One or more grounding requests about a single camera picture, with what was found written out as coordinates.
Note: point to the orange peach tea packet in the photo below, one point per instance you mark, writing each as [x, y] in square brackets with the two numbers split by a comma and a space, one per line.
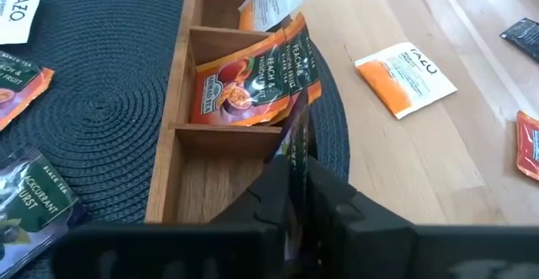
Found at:
[21, 85]
[236, 89]
[530, 144]
[305, 60]

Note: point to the wooden three-compartment tray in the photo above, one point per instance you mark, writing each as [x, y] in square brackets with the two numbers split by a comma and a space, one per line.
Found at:
[219, 186]

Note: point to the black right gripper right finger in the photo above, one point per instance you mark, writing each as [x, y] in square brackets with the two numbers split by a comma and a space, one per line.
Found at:
[332, 211]

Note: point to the dark blue tea packet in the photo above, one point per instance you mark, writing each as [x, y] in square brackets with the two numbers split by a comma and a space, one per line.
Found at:
[524, 39]

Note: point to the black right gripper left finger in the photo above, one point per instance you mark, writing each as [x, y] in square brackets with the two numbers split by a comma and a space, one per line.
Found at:
[269, 203]

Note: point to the white orange Tazo tea packet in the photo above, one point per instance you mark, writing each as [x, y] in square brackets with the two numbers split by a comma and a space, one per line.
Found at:
[404, 76]
[21, 17]
[273, 1]

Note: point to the round dark woven placemat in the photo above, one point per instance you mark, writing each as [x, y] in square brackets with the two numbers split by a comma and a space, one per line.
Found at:
[105, 102]

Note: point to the dark blackcurrant tea packet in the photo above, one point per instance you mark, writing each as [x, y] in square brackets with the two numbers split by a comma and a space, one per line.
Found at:
[33, 203]
[297, 144]

